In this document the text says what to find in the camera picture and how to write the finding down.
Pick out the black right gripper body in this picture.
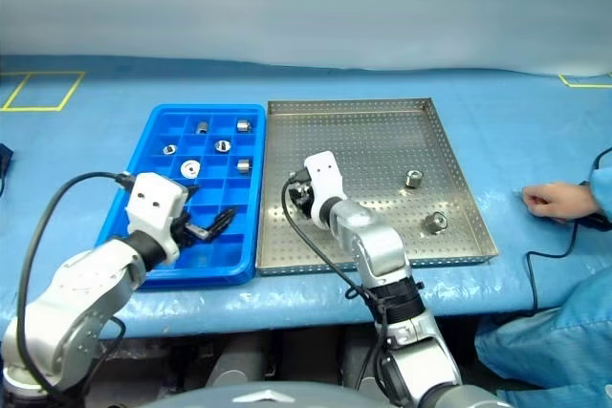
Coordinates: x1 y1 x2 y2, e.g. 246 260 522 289
288 176 316 219

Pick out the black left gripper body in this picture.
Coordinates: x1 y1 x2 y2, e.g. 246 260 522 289
172 210 203 248

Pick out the blue compartment tray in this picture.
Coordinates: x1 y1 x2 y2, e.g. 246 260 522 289
95 102 268 290

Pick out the person bare hand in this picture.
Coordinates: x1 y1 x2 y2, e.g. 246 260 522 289
521 182 600 225

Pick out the perforated metal tray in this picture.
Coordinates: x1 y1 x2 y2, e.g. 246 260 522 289
255 97 500 277

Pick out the grey robot torso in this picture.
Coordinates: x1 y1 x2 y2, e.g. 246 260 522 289
164 381 383 408

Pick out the person blue coverall body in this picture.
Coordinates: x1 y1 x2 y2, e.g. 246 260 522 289
474 267 612 408

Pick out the black handheld device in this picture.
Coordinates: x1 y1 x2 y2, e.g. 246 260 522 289
571 214 612 233

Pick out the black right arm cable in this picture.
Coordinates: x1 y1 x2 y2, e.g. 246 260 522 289
280 169 391 393

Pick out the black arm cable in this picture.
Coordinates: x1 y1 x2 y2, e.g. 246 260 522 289
280 169 391 393
15 170 138 404

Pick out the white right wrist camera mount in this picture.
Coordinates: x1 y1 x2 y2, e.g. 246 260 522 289
303 151 349 227

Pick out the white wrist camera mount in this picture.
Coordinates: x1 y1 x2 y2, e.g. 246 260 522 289
303 151 349 227
124 171 189 266

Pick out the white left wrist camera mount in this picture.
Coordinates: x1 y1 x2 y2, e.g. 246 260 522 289
124 171 189 266

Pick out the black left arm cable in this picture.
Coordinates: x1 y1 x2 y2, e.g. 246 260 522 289
15 170 138 404

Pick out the black object with cord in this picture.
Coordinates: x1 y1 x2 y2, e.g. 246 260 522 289
0 143 15 202

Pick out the thin black cable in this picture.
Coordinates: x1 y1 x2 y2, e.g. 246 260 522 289
477 222 582 328

